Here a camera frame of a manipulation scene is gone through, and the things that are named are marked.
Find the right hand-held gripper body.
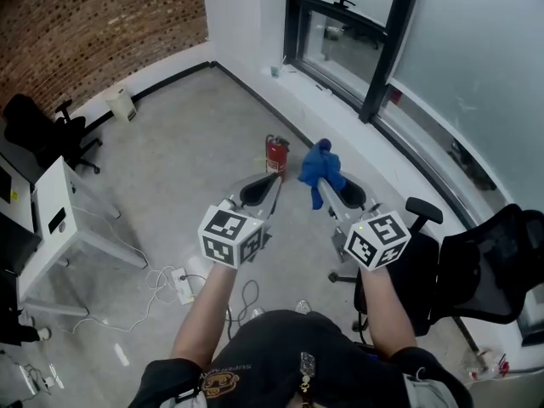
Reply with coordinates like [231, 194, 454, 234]
[330, 203, 412, 272]

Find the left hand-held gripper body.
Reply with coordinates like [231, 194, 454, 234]
[197, 193, 274, 270]

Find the red fire extinguisher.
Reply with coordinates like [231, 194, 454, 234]
[263, 133, 292, 174]

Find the blue cloth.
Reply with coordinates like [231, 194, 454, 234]
[297, 138, 343, 211]

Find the person's right forearm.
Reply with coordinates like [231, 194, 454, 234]
[359, 264, 420, 356]

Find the person's left forearm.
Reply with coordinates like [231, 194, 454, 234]
[169, 263, 239, 369]

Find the white power strip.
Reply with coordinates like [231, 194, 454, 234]
[170, 268, 195, 305]

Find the black mesh office chair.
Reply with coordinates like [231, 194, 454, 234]
[329, 196, 544, 348]

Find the person's black shirt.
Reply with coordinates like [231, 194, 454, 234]
[127, 310, 473, 408]

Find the ornate hanging pendant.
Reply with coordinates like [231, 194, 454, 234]
[299, 352, 316, 408]

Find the black phone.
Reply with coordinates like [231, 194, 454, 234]
[48, 207, 67, 235]

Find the white desk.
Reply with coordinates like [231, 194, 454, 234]
[16, 155, 150, 318]

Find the black padded office chair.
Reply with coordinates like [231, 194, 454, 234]
[2, 93, 103, 176]

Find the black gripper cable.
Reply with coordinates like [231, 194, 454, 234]
[227, 278, 260, 340]

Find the white floor cable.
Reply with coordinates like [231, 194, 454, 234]
[67, 210, 179, 335]

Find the black window frame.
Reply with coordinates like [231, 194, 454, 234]
[283, 0, 544, 229]

